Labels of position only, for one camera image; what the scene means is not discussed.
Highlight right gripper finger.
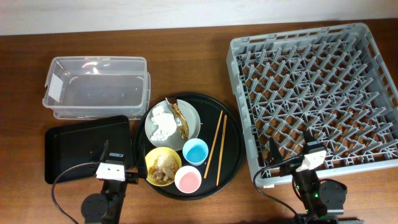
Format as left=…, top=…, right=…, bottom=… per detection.
left=269, top=138, right=283, bottom=165
left=303, top=130, right=319, bottom=145

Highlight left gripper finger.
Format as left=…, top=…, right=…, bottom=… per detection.
left=137, top=144, right=148, bottom=179
left=99, top=140, right=109, bottom=162

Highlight food scraps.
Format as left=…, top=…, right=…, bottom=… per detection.
left=149, top=155, right=180, bottom=185

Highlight yellow bowl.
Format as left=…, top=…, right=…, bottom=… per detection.
left=145, top=147, right=182, bottom=187

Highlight pink cup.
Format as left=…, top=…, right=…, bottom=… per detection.
left=174, top=166, right=202, bottom=194

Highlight grey plate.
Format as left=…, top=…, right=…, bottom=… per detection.
left=144, top=100, right=201, bottom=151

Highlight white tissue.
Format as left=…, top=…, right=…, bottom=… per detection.
left=150, top=106, right=177, bottom=141

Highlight blue cup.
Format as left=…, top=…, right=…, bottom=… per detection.
left=182, top=138, right=208, bottom=166

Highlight gold snack wrapper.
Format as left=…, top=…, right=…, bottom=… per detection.
left=165, top=97, right=189, bottom=140

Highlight wooden chopstick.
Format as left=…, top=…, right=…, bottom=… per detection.
left=216, top=115, right=228, bottom=187
left=204, top=110, right=223, bottom=179

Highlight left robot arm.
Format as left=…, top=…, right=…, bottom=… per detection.
left=81, top=141, right=148, bottom=223

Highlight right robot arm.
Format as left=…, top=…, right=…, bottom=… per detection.
left=269, top=131, right=348, bottom=223

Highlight grey dishwasher rack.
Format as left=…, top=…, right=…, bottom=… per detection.
left=226, top=23, right=397, bottom=188

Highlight black rectangular tray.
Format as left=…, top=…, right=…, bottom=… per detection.
left=44, top=115, right=133, bottom=184

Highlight clear plastic bin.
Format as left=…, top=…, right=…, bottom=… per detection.
left=42, top=56, right=150, bottom=120

